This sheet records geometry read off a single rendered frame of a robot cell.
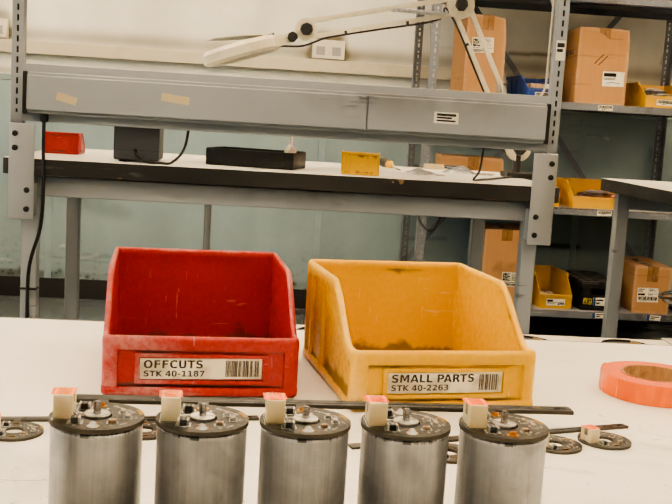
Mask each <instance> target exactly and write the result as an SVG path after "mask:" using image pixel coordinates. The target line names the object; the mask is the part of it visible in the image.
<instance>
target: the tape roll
mask: <svg viewBox="0 0 672 504"><path fill-rule="evenodd" d="M599 388H600V390H601V391H603V392H604V393H605V394H607V395H609V396H612V397H614V398H617V399H620V400H623V401H626V402H630V403H635V404H639V405H645V406H651V407H659V408H670V409H672V365H667V364H661V363H654V362H644V361H614V362H609V363H606V362H605V363H603V364H602V365H601V368H600V378H599Z"/></svg>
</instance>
